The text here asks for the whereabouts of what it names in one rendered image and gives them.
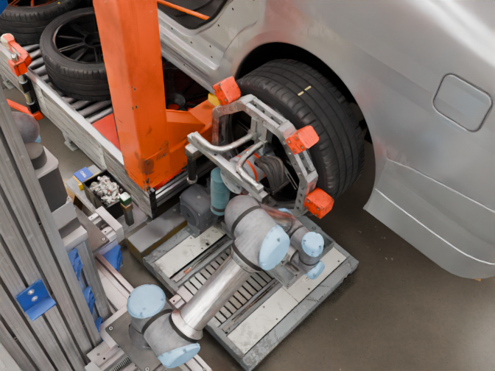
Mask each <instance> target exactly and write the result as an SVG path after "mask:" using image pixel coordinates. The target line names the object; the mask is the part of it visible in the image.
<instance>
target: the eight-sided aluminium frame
mask: <svg viewBox="0 0 495 371"><path fill-rule="evenodd" d="M242 110H243V111H245V112H246V113H247V114H248V115H249V116H251V117H253V118H254V119H255V120H257V122H259V123H260V124H262V125H264V126H265V127H266V128H267V129H268V130H269V131H270V132H272V133H273V134H275V135H276V136H277V137H278V138H279V140H280V142H281V144H282V146H283V148H284V150H285V152H286V154H287V156H288V158H289V160H290V162H291V164H292V166H293V168H294V170H295V172H296V173H297V175H298V177H299V180H300V182H299V186H298V193H297V197H296V201H295V202H277V201H275V200H274V199H273V198H272V197H271V196H270V195H269V199H268V201H266V202H265V203H264V204H263V205H266V206H269V207H271V208H275V209H277V210H278V209H280V208H286V209H287V210H288V211H290V212H292V214H293V215H294V216H295V218H297V217H301V216H303V215H304V214H305V213H306V212H307V211H308V210H307V209H306V208H305V207H304V206H303V204H304V201H305V198H306V195H307V194H309V193H310V192H311V191H313V190H314V189H315V186H316V183H317V181H318V174H317V171H316V169H315V168H314V166H313V164H312V162H311V160H310V158H309V156H308V154H307V152H306V150H305V151H303V152H300V153H298V154H296V155H294V153H293V152H292V150H291V149H290V147H289V145H288V143H287V142H286V139H287V138H288V137H289V136H291V135H292V134H293V133H295V132H296V131H297V130H296V129H295V127H294V125H293V124H292V123H290V121H289V120H286V119H285V118H284V117H282V116H281V115H279V114H278V113H277V112H275V111H274V110H273V109H271V108H270V107H268V106H267V105H266V104H265V103H263V102H261V101H260V100H259V99H257V97H256V96H253V95H252V94H249V95H248V94H247V95H246V96H242V97H239V98H238V99H237V100H235V101H233V102H232V103H230V104H228V105H223V106H222V105H218V106H217V107H215V108H214V109H213V110H212V141H211V142H212V144H213V145H215V146H225V145H228V144H229V143H228V116H229V114H231V113H235V112H239V111H242ZM219 154H220V155H221V156H223V157H224V159H226V160H227V161H229V160H231V159H232V158H234V157H235V154H234V152H233V150H231V151H229V152H226V153H224V152H223V153H219ZM226 155H227V156H226Z"/></svg>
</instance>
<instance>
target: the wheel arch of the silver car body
mask: <svg viewBox="0 0 495 371"><path fill-rule="evenodd" d="M283 58H284V59H292V60H297V61H300V62H302V63H305V64H307V65H309V66H311V67H313V66H314V65H315V63H316V62H317V61H318V60H319V59H321V58H320V57H318V56H317V55H316V54H315V53H313V52H311V51H309V50H308V49H306V48H304V47H302V46H299V45H298V44H295V43H291V42H288V41H284V40H268V41H264V42H261V43H258V44H256V45H255V46H253V47H251V48H250V49H249V50H247V51H246V52H245V54H244V55H243V56H242V58H241V59H240V61H239V62H238V64H237V67H236V70H235V72H234V79H235V81H237V80H238V79H240V78H242V77H243V76H245V75H246V74H249V73H250V72H251V71H253V70H255V69H256V68H258V67H259V66H262V65H263V64H265V63H267V62H269V61H271V60H275V59H283ZM315 69H316V70H318V71H319V72H320V73H321V74H323V75H324V76H325V77H326V75H327V74H328V73H329V72H332V70H333V71H334V73H335V74H336V75H337V76H338V77H339V78H340V80H339V83H338V85H337V86H336V87H337V88H338V90H339V91H340V92H341V93H342V95H343V96H344V97H345V98H346V99H348V100H350V101H351V102H353V103H354V104H355V105H357V106H359V108H360V110H361V111H362V108H361V107H360V105H359V103H358V101H357V99H356V98H355V96H354V95H353V93H352V92H351V90H350V89H349V87H348V86H347V85H346V83H345V82H344V81H343V79H342V78H341V77H340V76H339V74H338V73H337V72H336V71H335V70H334V69H333V68H332V67H331V66H330V65H329V64H328V63H326V62H325V61H324V60H323V59H321V61H320V62H319V63H318V65H317V66H316V68H315ZM362 114H363V116H364V118H365V121H366V123H367V126H368V128H367V131H366V134H365V137H364V139H365V140H366V141H368V142H369V143H371V144H372V145H373V150H374V154H375V164H376V172H375V180H374V184H373V190H372V192H371V195H370V198H369V200H368V201H367V203H366V204H365V205H364V207H363V209H364V210H365V209H366V207H367V206H368V204H369V202H370V201H371V198H372V196H373V193H374V189H375V186H376V176H377V162H376V150H375V146H374V142H373V137H372V134H371V130H370V127H369V125H368V122H367V120H366V117H365V115H364V113H363V111H362Z"/></svg>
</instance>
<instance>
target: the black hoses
mask: <svg viewBox="0 0 495 371"><path fill-rule="evenodd" d="M267 147H268V148H270V149H271V150H272V151H274V150H275V148H276V147H275V146H273V145H272V144H271V143H270V142H268V143H267ZM254 165H256V166H257V167H258V168H260V169H261V170H262V171H263V172H264V173H265V174H266V176H267V179H268V181H269V184H270V187H269V188H268V191H269V192H270V193H271V194H272V195H274V194H275V193H276V192H278V191H279V190H280V189H282V188H283V187H284V186H285V185H286V184H288V183H289V179H288V178H287V177H285V176H284V164H283V162H282V160H281V159H280V158H279V157H276V156H267V155H265V154H263V155H262V156H261V157H260V158H258V159H256V160H255V161H254ZM270 169H271V170H270Z"/></svg>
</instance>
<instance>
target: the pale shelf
mask: <svg viewBox="0 0 495 371"><path fill-rule="evenodd" d="M88 170H89V171H90V172H91V173H92V174H93V175H95V174H96V173H98V172H101V171H100V170H99V169H98V168H97V167H96V166H95V165H92V166H90V167H88ZM65 184H66V186H67V187H68V188H69V189H70V190H71V191H72V192H73V193H74V194H75V195H76V196H77V198H78V199H79V200H80V201H81V202H82V203H83V204H84V205H85V206H86V207H87V208H88V209H89V210H90V211H91V212H92V213H93V214H95V213H96V212H95V210H96V208H95V207H94V206H93V205H92V204H91V202H90V201H89V200H88V199H87V198H86V195H85V191H84V189H83V190H80V189H79V186H78V184H79V183H78V182H77V181H76V180H75V179H74V178H73V177H72V178H70V179H69V180H67V181H65ZM132 212H133V218H134V222H135V224H134V225H133V226H131V227H128V226H127V225H126V224H125V222H126V221H125V217H124V215H122V216H120V217H119V218H118V219H116V221H117V222H118V223H119V224H120V225H121V226H122V228H123V232H124V235H125V234H127V233H129V232H130V231H131V230H133V229H134V228H135V227H137V226H139V225H140V224H141V223H142V222H144V221H146V220H147V215H146V214H145V213H144V212H143V211H142V210H141V209H139V208H138V207H137V206H136V205H135V204H134V203H133V209H132Z"/></svg>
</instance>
